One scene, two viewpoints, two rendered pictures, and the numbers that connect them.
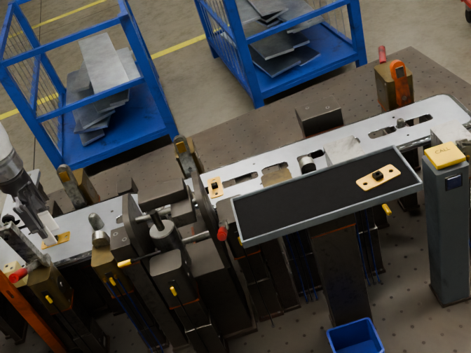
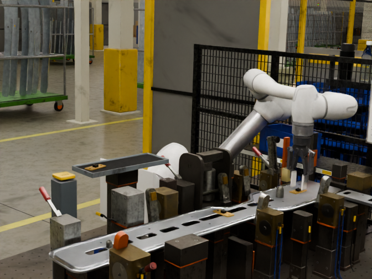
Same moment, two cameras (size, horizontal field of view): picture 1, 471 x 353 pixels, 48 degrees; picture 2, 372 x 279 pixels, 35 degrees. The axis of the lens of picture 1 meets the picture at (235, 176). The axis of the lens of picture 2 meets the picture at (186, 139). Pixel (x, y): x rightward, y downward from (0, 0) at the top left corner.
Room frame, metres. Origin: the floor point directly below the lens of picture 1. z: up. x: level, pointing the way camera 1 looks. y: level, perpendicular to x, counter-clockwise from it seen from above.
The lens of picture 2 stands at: (2.54, -1.59, 1.75)
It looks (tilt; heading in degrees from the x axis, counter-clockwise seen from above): 12 degrees down; 134
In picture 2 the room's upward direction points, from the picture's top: 2 degrees clockwise
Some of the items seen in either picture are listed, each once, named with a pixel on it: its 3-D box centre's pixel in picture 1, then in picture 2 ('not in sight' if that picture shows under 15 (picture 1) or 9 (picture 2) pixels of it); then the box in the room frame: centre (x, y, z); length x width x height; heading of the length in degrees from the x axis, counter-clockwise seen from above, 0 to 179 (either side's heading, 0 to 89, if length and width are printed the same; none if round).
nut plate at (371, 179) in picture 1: (378, 176); (95, 166); (0.78, -0.27, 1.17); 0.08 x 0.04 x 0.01; 99
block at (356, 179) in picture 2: not in sight; (356, 212); (1.30, 0.80, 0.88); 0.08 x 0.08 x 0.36; 88
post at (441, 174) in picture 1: (447, 233); (64, 237); (0.79, -0.41, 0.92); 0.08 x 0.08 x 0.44; 88
